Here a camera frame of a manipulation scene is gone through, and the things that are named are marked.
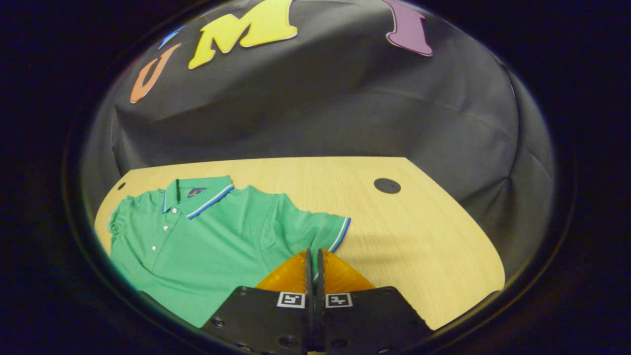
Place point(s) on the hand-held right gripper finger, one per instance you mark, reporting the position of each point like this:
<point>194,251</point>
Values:
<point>320,281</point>
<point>308,281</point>

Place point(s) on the green T-shirt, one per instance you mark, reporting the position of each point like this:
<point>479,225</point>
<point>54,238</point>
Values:
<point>212,251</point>

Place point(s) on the black backdrop cloth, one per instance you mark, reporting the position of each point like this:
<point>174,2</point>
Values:
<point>320,108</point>

